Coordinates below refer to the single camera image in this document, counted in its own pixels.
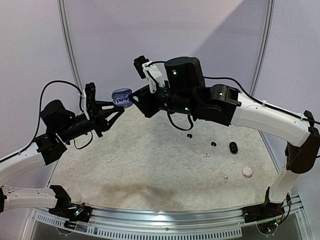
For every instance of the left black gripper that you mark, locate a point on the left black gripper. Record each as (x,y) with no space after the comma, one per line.
(100,121)

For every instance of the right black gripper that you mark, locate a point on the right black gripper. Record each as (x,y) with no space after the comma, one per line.
(146,101)

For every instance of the blue earbud charging case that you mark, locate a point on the blue earbud charging case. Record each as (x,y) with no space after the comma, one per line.
(119,93)

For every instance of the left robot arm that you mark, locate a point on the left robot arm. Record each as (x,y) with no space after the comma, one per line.
(62,126)

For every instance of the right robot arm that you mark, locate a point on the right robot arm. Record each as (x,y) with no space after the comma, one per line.
(183,90)

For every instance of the black earbud charging case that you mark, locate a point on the black earbud charging case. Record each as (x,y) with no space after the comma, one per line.
(233,147)

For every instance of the white round charging case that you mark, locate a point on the white round charging case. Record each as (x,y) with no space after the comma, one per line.
(247,172)

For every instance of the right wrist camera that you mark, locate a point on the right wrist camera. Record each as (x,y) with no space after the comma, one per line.
(147,69)

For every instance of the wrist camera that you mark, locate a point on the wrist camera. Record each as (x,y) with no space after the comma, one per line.
(147,69)
(88,100)

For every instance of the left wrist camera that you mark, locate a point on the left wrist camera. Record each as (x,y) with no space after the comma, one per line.
(88,100)

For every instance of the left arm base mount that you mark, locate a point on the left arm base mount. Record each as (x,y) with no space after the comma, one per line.
(74,212)

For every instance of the left aluminium frame post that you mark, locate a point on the left aluminium frame post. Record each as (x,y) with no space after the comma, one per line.
(62,12)

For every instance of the aluminium frame post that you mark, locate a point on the aluminium frame post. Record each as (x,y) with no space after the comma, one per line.
(62,12)
(263,45)

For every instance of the slotted white cable duct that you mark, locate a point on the slotted white cable duct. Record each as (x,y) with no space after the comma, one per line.
(54,228)

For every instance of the right aluminium frame post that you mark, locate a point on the right aluminium frame post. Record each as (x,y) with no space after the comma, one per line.
(263,45)

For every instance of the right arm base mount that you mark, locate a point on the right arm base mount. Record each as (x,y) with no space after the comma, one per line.
(262,211)

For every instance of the aluminium front rail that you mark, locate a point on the aluminium front rail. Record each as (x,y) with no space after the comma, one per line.
(216,219)

